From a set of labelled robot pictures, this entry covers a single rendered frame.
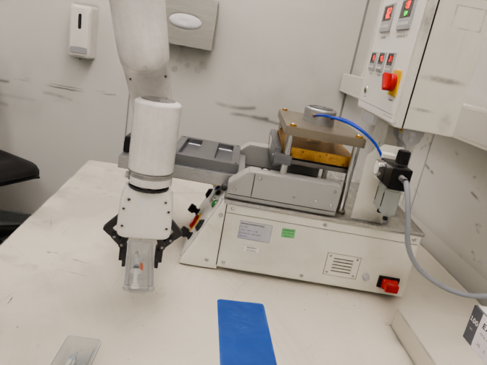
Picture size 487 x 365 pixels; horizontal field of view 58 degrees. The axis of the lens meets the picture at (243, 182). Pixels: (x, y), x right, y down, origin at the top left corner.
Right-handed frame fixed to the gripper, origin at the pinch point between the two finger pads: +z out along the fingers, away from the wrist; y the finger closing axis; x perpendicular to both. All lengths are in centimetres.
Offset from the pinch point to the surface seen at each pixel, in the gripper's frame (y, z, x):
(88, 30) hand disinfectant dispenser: -33, -36, 165
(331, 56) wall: 95, -45, 157
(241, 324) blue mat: 20.2, 7.5, -10.6
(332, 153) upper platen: 40.6, -23.2, 11.5
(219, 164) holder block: 15.9, -16.1, 17.0
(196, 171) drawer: 10.8, -13.6, 17.0
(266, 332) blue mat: 24.5, 7.5, -13.0
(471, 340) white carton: 62, 2, -21
